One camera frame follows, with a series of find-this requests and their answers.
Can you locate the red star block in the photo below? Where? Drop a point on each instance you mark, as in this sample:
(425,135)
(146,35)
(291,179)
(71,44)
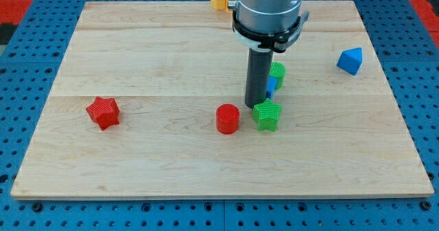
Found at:
(104,112)

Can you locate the red cylinder block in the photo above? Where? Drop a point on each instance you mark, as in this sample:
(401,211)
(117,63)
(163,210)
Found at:
(227,118)

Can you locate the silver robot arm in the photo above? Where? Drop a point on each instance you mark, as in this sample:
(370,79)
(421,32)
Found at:
(265,27)

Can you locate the green star block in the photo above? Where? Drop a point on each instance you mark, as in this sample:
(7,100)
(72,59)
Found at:
(267,115)

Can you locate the green cylinder block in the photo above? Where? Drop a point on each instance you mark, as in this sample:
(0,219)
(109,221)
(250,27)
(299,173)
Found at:
(278,71)

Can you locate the light wooden board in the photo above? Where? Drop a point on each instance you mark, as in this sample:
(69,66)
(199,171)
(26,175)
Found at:
(169,66)

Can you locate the black mounting ring flange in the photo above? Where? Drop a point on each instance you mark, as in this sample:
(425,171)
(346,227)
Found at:
(269,42)

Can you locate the blue cube block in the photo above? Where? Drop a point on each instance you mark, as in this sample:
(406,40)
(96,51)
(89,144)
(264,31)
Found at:
(271,87)

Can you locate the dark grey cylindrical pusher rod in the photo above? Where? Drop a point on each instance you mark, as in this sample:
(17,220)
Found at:
(258,72)

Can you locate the blue triangle block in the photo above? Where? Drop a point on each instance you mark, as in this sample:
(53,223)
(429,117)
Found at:
(350,60)

